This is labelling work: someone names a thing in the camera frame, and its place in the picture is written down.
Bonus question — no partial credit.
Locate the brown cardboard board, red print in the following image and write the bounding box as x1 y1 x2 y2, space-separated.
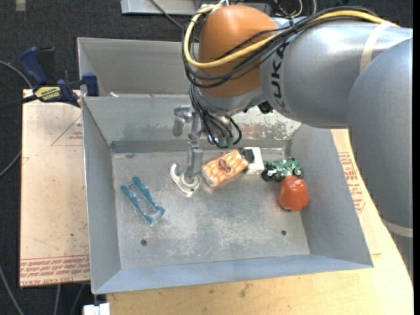
19 89 383 289

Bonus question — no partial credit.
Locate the grey metal bin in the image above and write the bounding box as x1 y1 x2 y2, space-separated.
77 37 375 295

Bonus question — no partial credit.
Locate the white and clear box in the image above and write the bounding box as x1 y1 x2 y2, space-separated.
241 146 264 175

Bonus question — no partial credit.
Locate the green toy motorcycle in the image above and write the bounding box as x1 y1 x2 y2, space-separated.
261 157 305 182

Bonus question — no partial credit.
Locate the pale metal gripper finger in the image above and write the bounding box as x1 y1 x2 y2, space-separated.
172 106 193 137
185 144 204 185

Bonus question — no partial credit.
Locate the red-orange toy pepper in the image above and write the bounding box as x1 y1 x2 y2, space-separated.
278 175 310 213

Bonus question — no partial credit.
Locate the orange patterned packet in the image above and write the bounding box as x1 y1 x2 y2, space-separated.
201 149 249 188

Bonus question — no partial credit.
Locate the blue clear plastic clip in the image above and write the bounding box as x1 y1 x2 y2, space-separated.
119 175 166 227

